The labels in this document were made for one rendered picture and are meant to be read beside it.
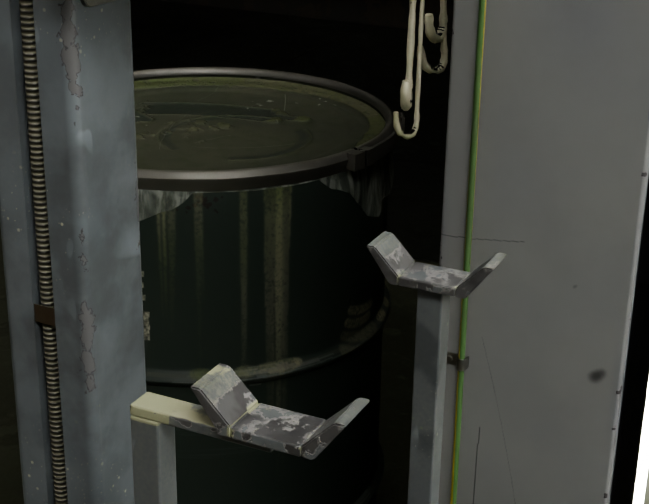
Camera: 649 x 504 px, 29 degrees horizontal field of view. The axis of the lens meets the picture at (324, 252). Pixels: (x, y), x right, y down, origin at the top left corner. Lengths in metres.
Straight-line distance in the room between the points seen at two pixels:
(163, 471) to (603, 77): 0.58
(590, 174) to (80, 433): 0.53
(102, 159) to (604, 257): 0.55
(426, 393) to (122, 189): 0.22
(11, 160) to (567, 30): 0.53
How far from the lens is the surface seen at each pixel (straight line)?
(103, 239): 0.71
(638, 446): 1.20
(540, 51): 1.08
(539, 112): 1.09
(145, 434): 0.62
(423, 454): 0.80
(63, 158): 0.68
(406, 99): 1.14
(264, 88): 2.09
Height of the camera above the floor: 1.39
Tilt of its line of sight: 22 degrees down
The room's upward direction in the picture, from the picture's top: 1 degrees clockwise
